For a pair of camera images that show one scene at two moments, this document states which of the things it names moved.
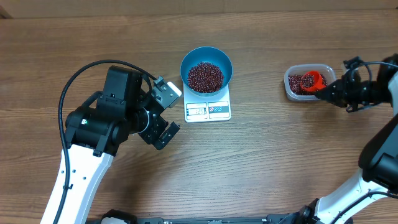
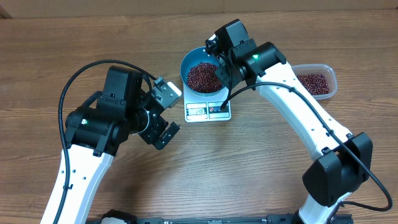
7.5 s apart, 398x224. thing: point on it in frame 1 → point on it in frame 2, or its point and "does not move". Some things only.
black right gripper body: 365,91 → 227,77
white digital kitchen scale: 200,109 does not move
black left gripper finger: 166,136 does not move
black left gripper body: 146,127 does not move
